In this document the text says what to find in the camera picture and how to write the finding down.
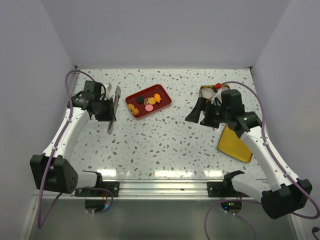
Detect brown ring cookie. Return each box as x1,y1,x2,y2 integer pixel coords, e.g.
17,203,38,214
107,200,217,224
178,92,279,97
143,98,149,105

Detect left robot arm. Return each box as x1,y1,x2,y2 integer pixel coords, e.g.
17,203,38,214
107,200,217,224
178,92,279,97
30,81,121,197

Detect orange flower cookie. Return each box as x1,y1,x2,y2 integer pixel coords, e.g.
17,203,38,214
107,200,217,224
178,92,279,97
127,104,140,116

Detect red serving tray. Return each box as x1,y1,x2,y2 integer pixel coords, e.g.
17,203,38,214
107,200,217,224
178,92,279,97
125,84,172,120

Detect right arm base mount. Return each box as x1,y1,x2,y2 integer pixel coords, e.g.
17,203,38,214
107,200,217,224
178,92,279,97
206,170,249,198

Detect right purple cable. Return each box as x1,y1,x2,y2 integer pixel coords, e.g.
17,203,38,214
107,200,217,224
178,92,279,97
203,81,320,240

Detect pink round cookie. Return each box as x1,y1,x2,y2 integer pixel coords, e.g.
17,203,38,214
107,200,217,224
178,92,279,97
145,104,154,112

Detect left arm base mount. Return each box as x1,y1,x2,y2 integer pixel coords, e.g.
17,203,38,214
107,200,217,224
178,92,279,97
74,181,120,198

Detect gold cookie tin box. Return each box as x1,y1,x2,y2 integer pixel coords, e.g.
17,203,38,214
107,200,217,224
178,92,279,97
199,83,230,112

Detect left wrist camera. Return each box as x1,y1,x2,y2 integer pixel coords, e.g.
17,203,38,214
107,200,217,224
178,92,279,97
104,83,112,93

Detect purple cable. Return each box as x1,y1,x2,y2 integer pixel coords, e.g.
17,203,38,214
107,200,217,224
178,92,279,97
37,69,114,230
203,81,320,240

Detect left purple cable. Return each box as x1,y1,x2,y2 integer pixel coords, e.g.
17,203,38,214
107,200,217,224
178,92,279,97
37,69,114,230

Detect round tan biscuit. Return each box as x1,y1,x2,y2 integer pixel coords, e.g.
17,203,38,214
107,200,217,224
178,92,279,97
148,97,157,105

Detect orange fish cookie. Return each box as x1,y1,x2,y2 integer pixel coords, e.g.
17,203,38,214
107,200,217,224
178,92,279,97
154,93,162,103

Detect gold tin lid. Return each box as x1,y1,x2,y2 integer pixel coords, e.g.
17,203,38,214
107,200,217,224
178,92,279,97
217,124,253,163

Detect black round cookie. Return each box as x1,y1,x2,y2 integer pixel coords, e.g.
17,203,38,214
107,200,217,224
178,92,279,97
136,96,145,104

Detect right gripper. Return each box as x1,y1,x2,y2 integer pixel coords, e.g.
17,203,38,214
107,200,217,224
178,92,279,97
185,96,231,129

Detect white paper cup top-left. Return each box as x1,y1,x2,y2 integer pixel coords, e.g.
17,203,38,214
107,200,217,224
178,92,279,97
201,87,216,100

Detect metal serving tongs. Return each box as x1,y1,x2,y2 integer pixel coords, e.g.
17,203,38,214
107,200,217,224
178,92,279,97
106,85,121,135

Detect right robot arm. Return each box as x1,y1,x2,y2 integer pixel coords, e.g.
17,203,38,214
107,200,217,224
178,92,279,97
185,89,313,219

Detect aluminium front rail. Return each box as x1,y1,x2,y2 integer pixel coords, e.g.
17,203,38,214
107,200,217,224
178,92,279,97
32,178,296,200

